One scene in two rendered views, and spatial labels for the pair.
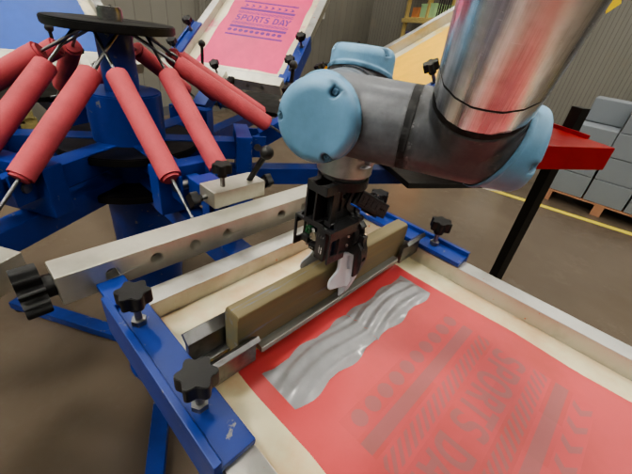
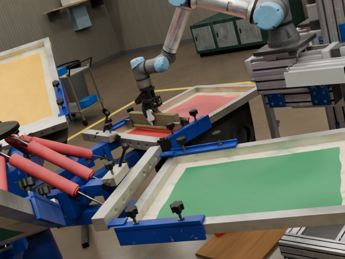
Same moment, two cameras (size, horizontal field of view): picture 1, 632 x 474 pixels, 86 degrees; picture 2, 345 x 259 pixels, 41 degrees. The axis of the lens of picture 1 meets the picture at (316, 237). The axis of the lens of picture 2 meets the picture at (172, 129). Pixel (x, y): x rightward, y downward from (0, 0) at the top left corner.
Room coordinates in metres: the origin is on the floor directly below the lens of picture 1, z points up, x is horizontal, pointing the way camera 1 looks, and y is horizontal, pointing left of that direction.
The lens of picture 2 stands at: (-0.19, 2.27, 1.70)
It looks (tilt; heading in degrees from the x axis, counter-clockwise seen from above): 18 degrees down; 284
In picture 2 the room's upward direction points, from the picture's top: 18 degrees counter-clockwise
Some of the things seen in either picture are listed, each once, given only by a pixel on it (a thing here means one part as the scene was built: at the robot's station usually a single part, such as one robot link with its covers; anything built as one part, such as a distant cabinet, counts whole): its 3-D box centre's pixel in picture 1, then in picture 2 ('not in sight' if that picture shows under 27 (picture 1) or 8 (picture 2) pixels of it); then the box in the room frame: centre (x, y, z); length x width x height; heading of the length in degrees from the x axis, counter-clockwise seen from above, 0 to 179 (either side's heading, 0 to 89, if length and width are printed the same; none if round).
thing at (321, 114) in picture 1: (347, 116); (157, 64); (0.34, -0.01, 1.31); 0.11 x 0.11 x 0.08; 74
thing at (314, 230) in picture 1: (333, 213); (149, 97); (0.44, -0.02, 1.15); 0.09 x 0.08 x 0.12; 140
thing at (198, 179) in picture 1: (219, 197); (101, 149); (0.69, 0.23, 1.02); 0.17 x 0.06 x 0.05; 50
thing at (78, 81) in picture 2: not in sight; (72, 82); (3.46, -6.06, 0.36); 0.58 x 0.57 x 0.72; 149
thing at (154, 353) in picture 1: (168, 372); (186, 132); (0.26, 0.16, 0.98); 0.30 x 0.05 x 0.07; 50
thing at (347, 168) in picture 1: (347, 159); (144, 82); (0.44, -0.03, 1.23); 0.08 x 0.08 x 0.05
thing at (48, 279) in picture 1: (42, 287); (162, 145); (0.34, 0.37, 1.02); 0.07 x 0.06 x 0.07; 50
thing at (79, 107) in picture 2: not in sight; (71, 93); (2.82, -4.41, 0.46); 0.98 x 0.57 x 0.93; 148
